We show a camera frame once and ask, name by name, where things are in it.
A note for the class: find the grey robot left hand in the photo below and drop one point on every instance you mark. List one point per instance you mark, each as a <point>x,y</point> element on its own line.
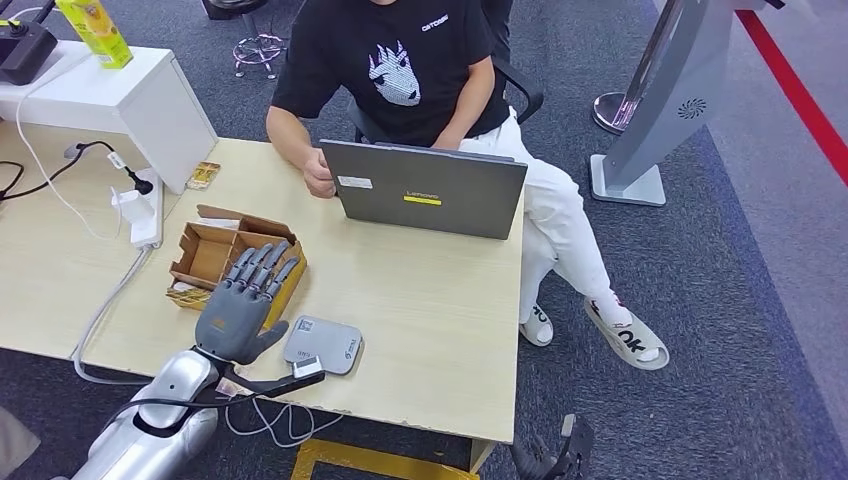
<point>232,324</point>

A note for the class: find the person's right hand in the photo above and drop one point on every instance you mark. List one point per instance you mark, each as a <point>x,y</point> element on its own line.
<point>319,179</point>

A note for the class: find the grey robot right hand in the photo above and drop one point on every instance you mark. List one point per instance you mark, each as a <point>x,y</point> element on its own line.
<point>573,450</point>

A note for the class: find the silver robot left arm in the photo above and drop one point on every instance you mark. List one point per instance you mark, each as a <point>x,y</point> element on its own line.
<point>159,397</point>

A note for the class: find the person's left forearm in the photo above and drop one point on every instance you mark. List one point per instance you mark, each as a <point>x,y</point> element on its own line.
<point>474,99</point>

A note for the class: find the person's right forearm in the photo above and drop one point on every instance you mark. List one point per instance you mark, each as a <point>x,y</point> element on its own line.
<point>288,136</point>

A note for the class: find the yellow room key card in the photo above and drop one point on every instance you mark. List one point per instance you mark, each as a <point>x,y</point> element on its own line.
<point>189,298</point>

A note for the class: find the grey card reader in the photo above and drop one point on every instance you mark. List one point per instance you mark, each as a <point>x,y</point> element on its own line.
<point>331,341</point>

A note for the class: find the person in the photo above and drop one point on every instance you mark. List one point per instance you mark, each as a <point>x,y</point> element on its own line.
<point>404,33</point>

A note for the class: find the cardboard organizer box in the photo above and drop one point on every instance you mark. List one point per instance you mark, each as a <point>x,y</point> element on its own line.
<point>205,255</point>

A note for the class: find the grey Lenovo laptop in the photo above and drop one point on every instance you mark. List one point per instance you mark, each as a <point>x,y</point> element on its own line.
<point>430,192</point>

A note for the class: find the white slide sandal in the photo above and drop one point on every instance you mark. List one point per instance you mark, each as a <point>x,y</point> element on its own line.
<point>538,326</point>
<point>629,339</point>

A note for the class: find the white power strip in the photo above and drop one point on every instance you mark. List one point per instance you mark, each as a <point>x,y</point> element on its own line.
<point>147,232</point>

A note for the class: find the chrome base stool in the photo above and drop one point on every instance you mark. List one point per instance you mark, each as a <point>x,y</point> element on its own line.
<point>260,48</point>

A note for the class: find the white power adapter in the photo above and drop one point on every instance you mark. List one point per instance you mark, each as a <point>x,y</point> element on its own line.
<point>131,206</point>

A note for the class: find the white cabinet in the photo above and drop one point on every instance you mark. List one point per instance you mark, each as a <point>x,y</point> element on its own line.
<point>132,93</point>

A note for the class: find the black office chair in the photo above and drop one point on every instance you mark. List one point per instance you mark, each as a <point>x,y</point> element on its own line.
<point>523,89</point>

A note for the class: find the yellow green carton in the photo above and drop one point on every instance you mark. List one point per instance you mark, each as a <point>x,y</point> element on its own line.
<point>96,30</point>

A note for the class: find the black desktop device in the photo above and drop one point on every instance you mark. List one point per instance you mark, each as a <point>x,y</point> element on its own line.
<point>23,53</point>

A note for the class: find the grey kiosk stand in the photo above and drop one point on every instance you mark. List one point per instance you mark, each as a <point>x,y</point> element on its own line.
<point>666,86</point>

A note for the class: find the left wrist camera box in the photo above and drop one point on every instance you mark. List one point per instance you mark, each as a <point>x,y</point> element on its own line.
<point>307,367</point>

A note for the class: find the yellow metal frame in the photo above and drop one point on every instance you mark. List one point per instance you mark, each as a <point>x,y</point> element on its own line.
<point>371,460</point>

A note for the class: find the chrome stanchion post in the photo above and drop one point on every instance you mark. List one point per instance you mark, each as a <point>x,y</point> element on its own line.
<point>616,109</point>

